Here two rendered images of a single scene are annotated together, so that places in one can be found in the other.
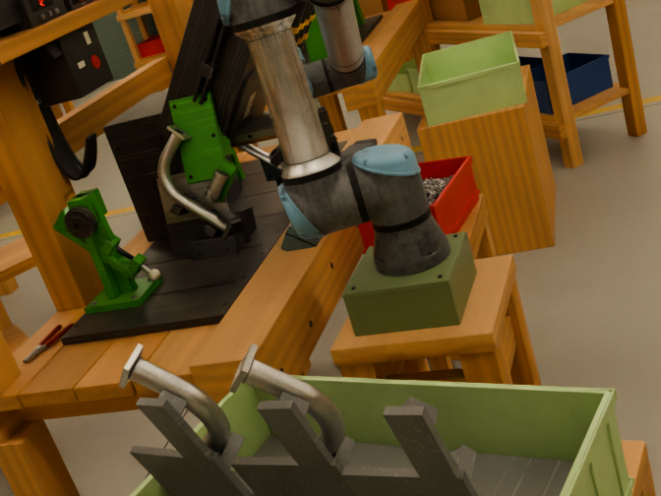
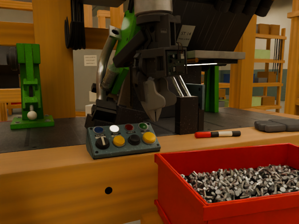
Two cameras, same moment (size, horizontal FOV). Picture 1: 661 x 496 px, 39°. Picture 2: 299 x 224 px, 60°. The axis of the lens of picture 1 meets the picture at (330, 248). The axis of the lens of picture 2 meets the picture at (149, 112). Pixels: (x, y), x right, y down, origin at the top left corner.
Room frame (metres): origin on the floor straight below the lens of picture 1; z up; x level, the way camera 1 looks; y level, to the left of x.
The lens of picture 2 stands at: (1.74, -0.41, 1.07)
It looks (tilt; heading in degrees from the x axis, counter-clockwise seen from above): 8 degrees down; 45
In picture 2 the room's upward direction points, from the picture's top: straight up
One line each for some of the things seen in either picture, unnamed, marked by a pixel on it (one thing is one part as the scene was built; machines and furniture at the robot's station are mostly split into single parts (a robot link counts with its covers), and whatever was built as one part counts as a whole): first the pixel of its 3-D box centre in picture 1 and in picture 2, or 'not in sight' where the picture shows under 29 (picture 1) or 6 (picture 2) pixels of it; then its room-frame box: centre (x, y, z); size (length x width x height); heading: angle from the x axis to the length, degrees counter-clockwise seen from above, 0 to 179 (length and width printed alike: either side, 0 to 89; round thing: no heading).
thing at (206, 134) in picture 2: not in sight; (217, 134); (2.37, -0.05, 0.91); 0.13 x 0.02 x 0.02; 145
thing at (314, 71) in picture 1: (301, 84); not in sight; (2.02, -0.05, 1.27); 0.11 x 0.11 x 0.08; 87
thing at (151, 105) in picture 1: (176, 160); (159, 74); (2.54, 0.33, 1.07); 0.30 x 0.18 x 0.34; 158
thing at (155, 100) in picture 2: not in sight; (155, 102); (2.12, -0.04, 1.02); 0.06 x 0.03 x 0.09; 92
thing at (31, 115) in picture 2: (147, 270); (31, 110); (2.05, 0.42, 0.96); 0.06 x 0.03 x 0.06; 68
